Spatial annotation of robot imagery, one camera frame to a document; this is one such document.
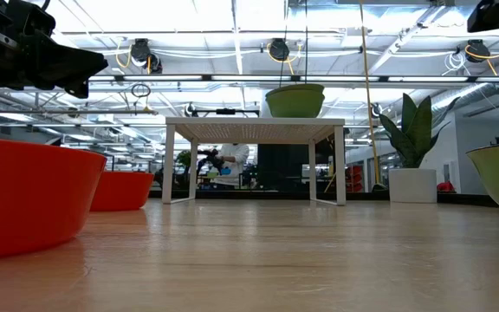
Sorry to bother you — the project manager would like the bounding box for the red plastic mini bowl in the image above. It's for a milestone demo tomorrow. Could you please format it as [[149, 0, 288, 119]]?
[[89, 171, 155, 213], [0, 137, 108, 262]]

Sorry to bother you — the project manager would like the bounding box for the person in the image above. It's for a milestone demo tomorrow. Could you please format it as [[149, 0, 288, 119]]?
[[208, 143, 250, 188]]

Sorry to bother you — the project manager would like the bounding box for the white perforated metal rack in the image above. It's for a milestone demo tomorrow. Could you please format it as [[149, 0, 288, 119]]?
[[161, 116, 347, 207]]

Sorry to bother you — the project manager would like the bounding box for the snake plant in white pot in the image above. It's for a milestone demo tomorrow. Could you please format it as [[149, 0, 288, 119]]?
[[378, 93, 461, 205]]

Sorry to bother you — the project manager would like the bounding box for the black ceiling cable reel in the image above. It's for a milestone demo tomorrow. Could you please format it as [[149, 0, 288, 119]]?
[[465, 38, 492, 64], [268, 37, 292, 62], [129, 37, 164, 75]]

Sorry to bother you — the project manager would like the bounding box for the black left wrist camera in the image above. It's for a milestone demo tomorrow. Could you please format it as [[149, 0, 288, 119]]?
[[9, 0, 56, 38]]

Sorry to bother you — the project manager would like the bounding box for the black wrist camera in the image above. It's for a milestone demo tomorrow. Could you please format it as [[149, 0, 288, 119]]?
[[467, 0, 499, 49], [9, 0, 56, 38]]

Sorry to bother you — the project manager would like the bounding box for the thin black hanging cable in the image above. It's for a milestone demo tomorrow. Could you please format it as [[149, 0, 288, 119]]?
[[274, 0, 290, 88]]

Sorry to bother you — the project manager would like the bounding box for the black coiled hanging cable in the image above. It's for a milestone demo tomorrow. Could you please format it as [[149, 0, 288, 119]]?
[[303, 0, 309, 86]]

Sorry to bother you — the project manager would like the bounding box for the yellow hanging cable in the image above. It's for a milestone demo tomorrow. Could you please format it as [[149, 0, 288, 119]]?
[[358, 0, 387, 192]]

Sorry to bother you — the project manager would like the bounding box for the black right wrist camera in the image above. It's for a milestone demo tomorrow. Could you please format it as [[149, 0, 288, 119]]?
[[467, 0, 499, 49]]

